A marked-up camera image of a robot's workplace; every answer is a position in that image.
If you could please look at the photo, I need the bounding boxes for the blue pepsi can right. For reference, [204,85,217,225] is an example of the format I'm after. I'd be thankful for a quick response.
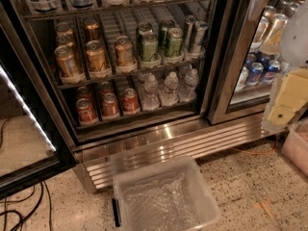
[262,60,280,84]

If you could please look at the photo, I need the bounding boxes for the open glass fridge door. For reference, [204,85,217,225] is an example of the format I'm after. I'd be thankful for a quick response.
[0,31,75,199]

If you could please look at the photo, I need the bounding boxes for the silver slim can back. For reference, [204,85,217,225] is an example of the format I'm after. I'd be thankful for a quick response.
[184,14,197,48]

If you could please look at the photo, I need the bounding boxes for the orange cable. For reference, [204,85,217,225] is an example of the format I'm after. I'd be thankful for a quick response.
[230,135,279,156]

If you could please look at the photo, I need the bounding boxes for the black floor cables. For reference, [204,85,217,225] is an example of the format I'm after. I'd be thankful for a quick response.
[0,180,54,231]

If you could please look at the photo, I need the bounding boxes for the blue pepsi can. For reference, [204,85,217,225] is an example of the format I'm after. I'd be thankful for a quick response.
[262,60,280,84]
[245,63,264,86]

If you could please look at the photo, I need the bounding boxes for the silver slim can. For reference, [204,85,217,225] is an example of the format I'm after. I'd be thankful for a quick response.
[184,14,197,48]
[189,21,208,54]

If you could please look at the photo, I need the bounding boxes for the red can front left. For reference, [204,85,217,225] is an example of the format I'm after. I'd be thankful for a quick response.
[76,98,98,125]

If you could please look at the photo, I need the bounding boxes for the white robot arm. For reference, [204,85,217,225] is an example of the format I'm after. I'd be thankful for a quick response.
[261,0,308,132]

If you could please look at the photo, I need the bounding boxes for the stainless steel fridge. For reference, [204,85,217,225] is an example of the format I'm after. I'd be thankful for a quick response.
[1,0,305,193]

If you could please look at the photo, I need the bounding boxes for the closed glass fridge door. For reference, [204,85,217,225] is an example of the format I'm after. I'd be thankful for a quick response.
[209,0,303,124]

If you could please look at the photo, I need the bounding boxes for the silver slim can front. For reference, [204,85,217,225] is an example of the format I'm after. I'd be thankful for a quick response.
[189,21,208,54]

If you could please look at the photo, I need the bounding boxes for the orange can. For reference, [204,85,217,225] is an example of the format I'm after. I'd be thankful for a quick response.
[86,40,108,72]
[56,22,77,52]
[115,36,134,66]
[54,45,82,77]
[84,17,100,41]

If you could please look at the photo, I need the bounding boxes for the green can front left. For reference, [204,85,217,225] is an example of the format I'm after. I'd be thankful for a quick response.
[141,33,158,62]

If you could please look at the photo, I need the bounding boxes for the green can back right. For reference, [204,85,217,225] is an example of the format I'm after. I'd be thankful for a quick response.
[159,19,175,50]

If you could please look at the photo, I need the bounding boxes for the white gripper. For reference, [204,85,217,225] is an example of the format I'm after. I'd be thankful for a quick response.
[261,67,308,132]

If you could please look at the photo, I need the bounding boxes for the green can front right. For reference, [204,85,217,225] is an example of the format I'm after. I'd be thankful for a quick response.
[165,28,183,58]

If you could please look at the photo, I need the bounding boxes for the water bottle right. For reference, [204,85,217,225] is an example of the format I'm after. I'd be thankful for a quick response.
[179,68,199,102]

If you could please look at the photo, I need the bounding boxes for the blue pepsi can left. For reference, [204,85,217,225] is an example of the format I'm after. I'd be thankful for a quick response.
[245,63,264,86]

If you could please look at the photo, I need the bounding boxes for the red can front right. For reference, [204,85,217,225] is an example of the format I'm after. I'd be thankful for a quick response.
[121,89,140,115]

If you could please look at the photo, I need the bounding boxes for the water bottle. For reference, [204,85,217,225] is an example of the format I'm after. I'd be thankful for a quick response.
[142,74,160,111]
[179,68,199,102]
[159,71,179,107]

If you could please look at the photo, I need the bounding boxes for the green can back left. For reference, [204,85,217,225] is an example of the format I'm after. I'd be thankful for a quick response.
[136,22,153,55]

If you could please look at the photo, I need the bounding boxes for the red can back left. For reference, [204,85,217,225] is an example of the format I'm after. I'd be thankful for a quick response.
[76,86,92,100]

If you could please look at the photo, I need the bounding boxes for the clear plastic bin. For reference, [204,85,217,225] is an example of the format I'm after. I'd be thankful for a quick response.
[113,156,220,231]

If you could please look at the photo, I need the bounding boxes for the green can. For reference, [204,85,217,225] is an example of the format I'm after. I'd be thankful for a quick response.
[136,22,153,55]
[165,28,183,58]
[141,33,158,62]
[159,19,175,50]

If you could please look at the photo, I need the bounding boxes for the pink plastic tub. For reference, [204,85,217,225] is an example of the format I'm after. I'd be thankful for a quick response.
[282,118,308,175]

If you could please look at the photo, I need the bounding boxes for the water bottle middle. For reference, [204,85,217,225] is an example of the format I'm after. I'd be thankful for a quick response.
[159,71,179,107]

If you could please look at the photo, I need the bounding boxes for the water bottle left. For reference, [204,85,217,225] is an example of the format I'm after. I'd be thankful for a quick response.
[142,74,160,111]

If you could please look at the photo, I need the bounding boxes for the red can front middle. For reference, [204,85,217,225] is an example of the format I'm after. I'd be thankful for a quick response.
[102,93,119,119]

